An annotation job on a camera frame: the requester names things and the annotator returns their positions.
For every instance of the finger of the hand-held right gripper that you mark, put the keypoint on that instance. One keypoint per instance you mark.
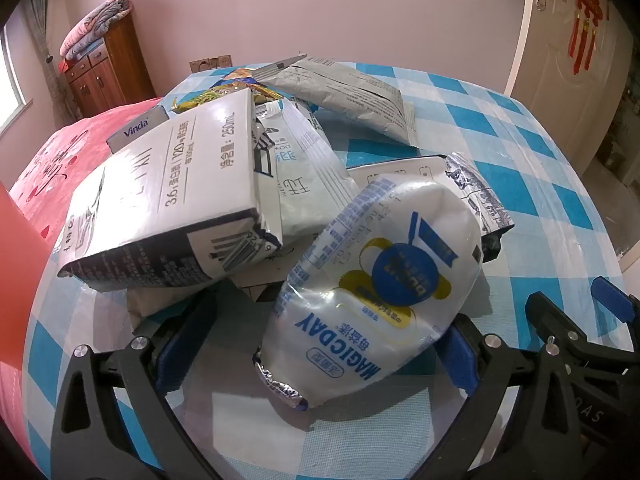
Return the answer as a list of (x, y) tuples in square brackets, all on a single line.
[(547, 315), (617, 297)]

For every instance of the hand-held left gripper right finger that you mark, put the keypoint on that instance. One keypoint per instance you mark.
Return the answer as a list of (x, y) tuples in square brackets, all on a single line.
[(460, 355)]

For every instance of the beige wall socket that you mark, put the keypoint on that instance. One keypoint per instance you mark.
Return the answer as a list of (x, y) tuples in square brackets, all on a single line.
[(225, 60), (202, 65)]

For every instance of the pink printed blanket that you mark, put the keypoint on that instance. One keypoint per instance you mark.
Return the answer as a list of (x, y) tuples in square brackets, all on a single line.
[(65, 160)]

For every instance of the orange plastic bin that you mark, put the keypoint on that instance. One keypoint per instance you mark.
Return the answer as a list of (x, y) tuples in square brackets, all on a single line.
[(20, 285)]

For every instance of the grey curtain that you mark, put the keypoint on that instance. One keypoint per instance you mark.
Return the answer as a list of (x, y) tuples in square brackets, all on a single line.
[(47, 35)]

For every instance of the window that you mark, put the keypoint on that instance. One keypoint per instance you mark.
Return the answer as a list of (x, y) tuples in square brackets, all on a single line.
[(12, 85)]

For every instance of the large white milk carton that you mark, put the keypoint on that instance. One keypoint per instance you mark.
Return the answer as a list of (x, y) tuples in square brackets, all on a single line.
[(165, 195)]

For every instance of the wooden cabinet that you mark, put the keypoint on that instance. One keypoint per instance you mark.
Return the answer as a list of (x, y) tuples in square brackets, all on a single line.
[(115, 70)]

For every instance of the white yogurt pouch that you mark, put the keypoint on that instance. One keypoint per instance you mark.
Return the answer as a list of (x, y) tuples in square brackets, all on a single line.
[(370, 280)]

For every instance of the grey white pouch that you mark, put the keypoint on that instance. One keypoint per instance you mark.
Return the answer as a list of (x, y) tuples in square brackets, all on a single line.
[(305, 175)]

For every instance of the red door decoration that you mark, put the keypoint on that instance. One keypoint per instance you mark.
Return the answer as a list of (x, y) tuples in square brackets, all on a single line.
[(585, 15)]

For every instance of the yellow snack packet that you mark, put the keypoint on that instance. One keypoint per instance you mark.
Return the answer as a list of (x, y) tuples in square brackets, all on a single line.
[(210, 97)]

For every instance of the small blue white milk carton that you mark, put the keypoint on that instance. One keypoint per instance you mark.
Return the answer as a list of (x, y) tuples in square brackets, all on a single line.
[(475, 185)]

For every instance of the blue grey tissue pack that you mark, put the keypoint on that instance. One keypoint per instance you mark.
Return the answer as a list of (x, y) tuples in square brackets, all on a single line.
[(135, 127)]

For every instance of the printed blue orange tissue pack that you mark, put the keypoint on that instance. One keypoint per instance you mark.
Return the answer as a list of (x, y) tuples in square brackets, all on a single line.
[(240, 76)]

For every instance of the cream door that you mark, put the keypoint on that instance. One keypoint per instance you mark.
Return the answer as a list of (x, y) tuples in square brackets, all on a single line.
[(545, 60)]

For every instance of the folded floral quilt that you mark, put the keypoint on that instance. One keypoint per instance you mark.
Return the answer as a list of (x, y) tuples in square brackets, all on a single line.
[(95, 25)]

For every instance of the grey foil packet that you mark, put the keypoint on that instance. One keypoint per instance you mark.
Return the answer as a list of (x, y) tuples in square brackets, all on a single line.
[(345, 92)]

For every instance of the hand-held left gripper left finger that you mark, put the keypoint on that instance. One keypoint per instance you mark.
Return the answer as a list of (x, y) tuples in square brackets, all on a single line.
[(170, 355)]

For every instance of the blue checked tablecloth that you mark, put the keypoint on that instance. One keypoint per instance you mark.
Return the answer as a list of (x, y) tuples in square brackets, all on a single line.
[(500, 125)]

